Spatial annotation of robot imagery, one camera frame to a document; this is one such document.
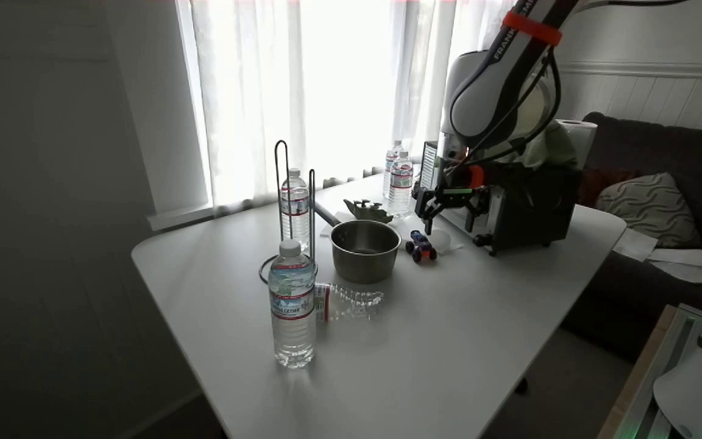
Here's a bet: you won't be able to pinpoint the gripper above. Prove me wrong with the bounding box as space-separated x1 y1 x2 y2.
414 162 492 236

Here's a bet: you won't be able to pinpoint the blue and red toy car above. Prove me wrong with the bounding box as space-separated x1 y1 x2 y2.
405 230 439 264

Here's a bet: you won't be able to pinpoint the dark green toy boat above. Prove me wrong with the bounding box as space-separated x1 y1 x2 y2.
343 198 395 224

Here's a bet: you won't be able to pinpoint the clear plastic lid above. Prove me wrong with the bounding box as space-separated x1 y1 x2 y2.
428 228 466 255

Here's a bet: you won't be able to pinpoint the black countertop appliance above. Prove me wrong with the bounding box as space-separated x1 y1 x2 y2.
438 160 583 257

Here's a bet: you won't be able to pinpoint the light green cloth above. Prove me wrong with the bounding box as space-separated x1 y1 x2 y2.
519 121 579 170

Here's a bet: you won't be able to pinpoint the crushed empty water bottle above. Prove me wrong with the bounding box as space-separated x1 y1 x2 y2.
314 282 386 323

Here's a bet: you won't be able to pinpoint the white paper towel roll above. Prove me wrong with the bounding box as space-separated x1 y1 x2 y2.
555 118 599 170

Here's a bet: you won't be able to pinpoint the dark red cushion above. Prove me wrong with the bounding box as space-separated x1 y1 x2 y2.
577 167 639 209

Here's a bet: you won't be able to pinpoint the white sheer curtain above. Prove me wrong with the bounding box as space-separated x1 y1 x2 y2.
174 0 519 209

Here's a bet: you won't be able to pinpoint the large clear water bottle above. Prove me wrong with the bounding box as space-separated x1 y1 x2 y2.
268 239 317 369

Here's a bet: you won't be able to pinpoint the grey patterned cushion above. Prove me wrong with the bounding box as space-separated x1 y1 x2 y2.
594 172 702 249

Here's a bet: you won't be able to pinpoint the white papers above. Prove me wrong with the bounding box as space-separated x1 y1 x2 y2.
612 228 702 285

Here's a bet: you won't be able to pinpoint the dark sofa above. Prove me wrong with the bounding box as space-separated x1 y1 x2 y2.
561 111 702 364

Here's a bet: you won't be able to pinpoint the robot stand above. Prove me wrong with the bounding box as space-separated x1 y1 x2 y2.
597 304 702 439

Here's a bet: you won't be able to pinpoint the steel pot with handle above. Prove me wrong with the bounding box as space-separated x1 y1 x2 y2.
311 201 402 285

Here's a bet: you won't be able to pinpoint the wire paper towel holder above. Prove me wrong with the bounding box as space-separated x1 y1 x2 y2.
258 140 319 285

